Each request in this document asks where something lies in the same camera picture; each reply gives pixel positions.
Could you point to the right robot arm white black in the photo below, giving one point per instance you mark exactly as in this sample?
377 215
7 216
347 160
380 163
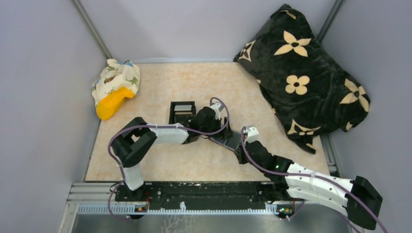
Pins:
356 199

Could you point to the dark card in tray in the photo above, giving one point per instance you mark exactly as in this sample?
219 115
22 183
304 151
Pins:
183 113

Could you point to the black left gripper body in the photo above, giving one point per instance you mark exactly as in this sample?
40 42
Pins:
222 132

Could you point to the dinosaur print yellow cloth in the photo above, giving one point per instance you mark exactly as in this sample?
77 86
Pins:
117 82

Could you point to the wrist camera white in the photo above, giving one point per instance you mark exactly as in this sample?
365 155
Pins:
251 134
217 107

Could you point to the black floral plush blanket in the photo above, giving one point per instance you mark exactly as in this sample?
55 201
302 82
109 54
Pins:
308 91

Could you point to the brown leather card holder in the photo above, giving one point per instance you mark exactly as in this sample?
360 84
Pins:
232 143

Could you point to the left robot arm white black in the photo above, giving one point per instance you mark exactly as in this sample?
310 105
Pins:
130 145

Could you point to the black plastic card tray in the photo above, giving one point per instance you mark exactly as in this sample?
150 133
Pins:
181 106

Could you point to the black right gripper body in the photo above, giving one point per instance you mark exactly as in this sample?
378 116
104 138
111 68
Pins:
241 151

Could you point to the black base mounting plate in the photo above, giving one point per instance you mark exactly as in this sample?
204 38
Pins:
202 196

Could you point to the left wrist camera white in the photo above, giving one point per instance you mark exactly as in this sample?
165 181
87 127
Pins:
217 107

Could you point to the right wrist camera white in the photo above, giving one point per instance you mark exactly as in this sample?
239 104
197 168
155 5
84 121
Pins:
251 134

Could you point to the aluminium front rail frame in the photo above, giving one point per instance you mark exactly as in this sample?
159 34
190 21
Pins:
99 198

